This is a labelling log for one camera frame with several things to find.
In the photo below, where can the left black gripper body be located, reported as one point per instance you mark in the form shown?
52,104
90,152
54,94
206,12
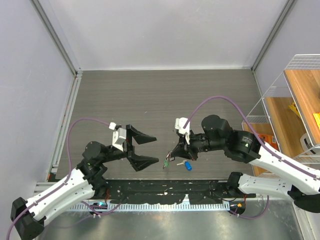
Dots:
114,153

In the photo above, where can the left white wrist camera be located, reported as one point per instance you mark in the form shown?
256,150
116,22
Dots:
119,136

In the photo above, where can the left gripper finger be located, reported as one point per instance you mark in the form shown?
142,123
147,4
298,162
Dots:
139,137
140,162

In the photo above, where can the white device on shelf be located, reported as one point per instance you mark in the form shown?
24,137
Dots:
306,145

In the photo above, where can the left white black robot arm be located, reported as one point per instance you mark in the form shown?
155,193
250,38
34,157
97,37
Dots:
30,216

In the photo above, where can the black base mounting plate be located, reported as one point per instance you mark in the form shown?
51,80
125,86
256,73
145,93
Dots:
169,192

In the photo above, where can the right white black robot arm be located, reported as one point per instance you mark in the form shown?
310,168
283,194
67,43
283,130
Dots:
297,182

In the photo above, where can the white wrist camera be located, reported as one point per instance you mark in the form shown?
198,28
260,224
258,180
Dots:
119,136
182,125

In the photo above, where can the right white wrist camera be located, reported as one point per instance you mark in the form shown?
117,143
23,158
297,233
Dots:
182,125

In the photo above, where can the white wire shelf rack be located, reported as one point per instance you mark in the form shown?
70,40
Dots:
287,115

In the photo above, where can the orange snack box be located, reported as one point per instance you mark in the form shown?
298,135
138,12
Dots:
270,139

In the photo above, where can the white slotted cable duct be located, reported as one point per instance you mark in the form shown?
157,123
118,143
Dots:
185,206

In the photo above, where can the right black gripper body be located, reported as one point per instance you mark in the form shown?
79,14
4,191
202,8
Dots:
200,142

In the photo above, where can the yellow packet on shelf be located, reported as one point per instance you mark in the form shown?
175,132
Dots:
294,109

